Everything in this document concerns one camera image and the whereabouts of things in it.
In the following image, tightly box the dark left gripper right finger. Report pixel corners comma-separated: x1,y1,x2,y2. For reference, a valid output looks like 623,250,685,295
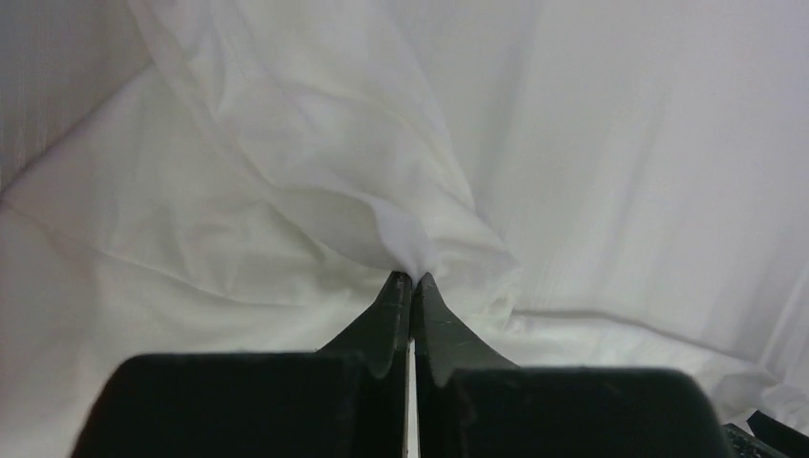
413,275,733,457

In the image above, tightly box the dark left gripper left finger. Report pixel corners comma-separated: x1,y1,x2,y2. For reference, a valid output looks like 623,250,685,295
73,272,412,457

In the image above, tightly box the white printed t-shirt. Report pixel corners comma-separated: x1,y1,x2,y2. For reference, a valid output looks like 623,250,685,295
1,1,808,457

